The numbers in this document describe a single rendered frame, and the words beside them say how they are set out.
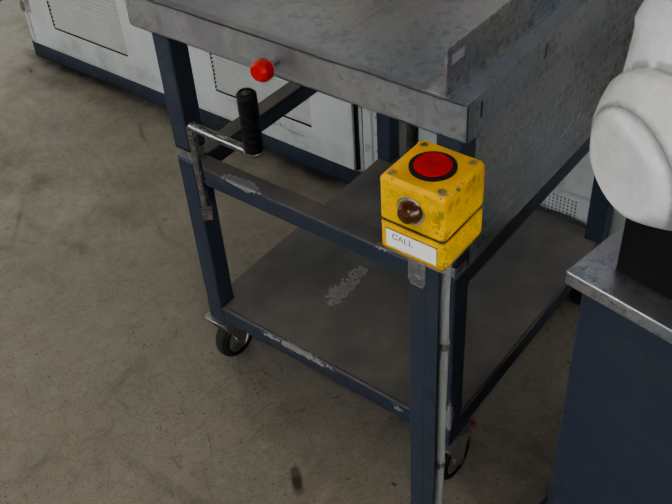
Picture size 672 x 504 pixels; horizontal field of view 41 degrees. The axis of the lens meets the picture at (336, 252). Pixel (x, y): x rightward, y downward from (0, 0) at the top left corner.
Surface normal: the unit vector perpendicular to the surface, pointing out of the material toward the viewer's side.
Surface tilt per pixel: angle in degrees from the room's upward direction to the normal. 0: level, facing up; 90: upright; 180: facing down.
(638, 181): 96
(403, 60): 0
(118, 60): 90
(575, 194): 90
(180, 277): 0
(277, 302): 0
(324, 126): 90
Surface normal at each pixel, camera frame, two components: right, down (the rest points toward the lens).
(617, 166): -0.90, 0.39
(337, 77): -0.61, 0.55
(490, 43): 0.79, 0.36
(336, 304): -0.06, -0.75
